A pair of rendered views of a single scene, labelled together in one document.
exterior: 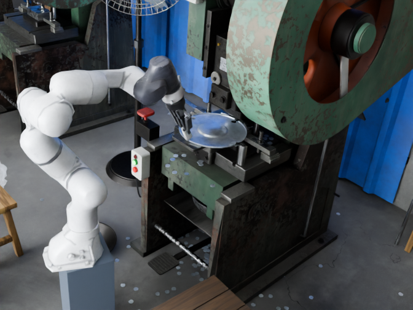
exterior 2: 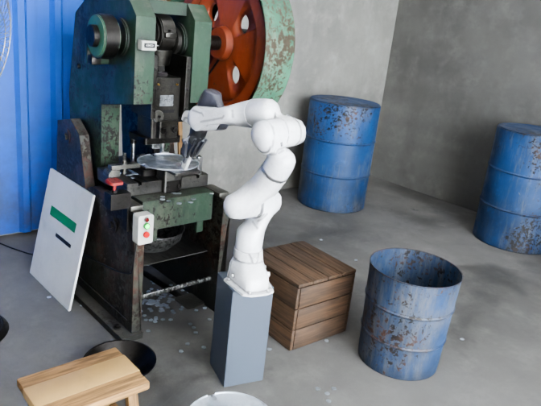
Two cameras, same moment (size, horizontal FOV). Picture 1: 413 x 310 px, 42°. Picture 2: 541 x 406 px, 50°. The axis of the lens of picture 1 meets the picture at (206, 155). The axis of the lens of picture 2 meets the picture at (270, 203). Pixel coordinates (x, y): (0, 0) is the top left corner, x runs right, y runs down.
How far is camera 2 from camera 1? 2.95 m
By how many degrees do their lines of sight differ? 79
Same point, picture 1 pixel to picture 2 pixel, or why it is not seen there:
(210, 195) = (201, 209)
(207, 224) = (175, 253)
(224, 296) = (269, 251)
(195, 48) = (145, 95)
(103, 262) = not seen: hidden behind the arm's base
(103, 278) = not seen: hidden behind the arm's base
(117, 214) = (58, 351)
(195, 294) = (269, 260)
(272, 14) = (289, 26)
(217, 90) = (167, 124)
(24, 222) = not seen: outside the picture
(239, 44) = (274, 52)
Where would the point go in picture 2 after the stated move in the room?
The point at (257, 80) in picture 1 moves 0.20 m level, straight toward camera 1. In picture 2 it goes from (283, 72) to (326, 77)
